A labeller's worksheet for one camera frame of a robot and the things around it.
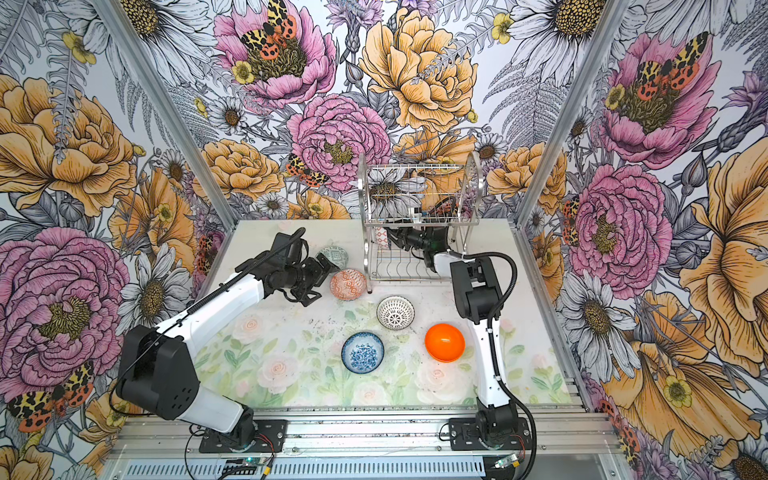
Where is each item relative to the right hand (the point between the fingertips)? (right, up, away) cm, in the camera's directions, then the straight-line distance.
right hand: (383, 233), depth 101 cm
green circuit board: (+29, -56, -29) cm, 69 cm away
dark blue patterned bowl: (-1, -2, +1) cm, 2 cm away
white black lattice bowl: (+4, -25, -6) cm, 26 cm away
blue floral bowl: (-5, -35, -13) cm, 38 cm away
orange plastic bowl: (+18, -32, -14) cm, 39 cm away
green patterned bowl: (-17, -8, +7) cm, 20 cm away
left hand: (-14, -16, -15) cm, 26 cm away
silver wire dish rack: (+11, +4, -1) cm, 11 cm away
